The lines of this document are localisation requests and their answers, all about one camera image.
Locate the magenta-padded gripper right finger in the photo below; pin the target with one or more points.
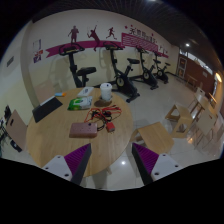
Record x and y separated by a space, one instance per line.
146 159

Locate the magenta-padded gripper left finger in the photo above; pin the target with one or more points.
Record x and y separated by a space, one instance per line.
77 159

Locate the light wooden chair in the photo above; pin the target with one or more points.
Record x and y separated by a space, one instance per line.
156 136

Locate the pink power strip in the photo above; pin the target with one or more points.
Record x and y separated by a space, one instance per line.
83 130

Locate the green wet wipes pack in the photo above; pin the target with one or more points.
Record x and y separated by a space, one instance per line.
80 103

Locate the low wooden stool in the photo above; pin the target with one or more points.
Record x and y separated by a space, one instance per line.
181 115

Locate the black mouse pad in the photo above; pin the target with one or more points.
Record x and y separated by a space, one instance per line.
46 109

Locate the brown round coaster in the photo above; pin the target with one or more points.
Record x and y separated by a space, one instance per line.
101 103

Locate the orange and blue marker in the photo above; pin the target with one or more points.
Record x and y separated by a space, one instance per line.
60 94

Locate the white flat box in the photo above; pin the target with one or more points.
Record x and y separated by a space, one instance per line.
85 92

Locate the wooden chair with cutout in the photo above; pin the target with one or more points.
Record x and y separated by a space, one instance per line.
16 128

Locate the group of wooden chairs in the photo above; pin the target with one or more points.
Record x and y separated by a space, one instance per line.
206 116

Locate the black exercise bike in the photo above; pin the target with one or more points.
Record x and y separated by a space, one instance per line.
121 81
74 70
160 71
146 75

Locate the ceiling lights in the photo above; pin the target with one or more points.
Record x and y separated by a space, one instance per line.
187 44

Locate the wall posters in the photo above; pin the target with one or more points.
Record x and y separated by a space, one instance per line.
37 51

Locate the grey wall vent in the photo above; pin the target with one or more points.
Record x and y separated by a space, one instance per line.
10 61

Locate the magenta wall decal banner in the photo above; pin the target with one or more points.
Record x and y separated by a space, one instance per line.
140 40

